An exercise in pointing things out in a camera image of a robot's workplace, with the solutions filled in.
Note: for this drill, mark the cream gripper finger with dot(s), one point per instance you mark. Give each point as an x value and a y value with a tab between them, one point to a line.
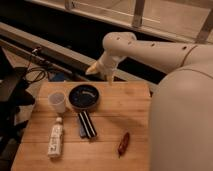
93	69
110	79

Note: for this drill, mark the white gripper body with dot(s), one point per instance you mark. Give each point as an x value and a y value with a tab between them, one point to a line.
107	63

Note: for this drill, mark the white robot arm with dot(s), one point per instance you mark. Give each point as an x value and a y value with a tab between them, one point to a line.
181	110

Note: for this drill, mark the dark round bowl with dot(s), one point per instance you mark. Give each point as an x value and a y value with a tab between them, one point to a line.
83	96

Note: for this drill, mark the black white striped case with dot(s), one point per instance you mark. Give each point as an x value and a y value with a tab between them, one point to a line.
87	128

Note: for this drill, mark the white plastic bottle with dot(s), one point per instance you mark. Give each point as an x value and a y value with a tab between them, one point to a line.
55	140

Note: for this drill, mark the black chair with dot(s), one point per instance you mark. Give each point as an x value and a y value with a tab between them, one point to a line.
13	95

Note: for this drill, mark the metal floor rail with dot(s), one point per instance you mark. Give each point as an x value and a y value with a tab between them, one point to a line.
63	56

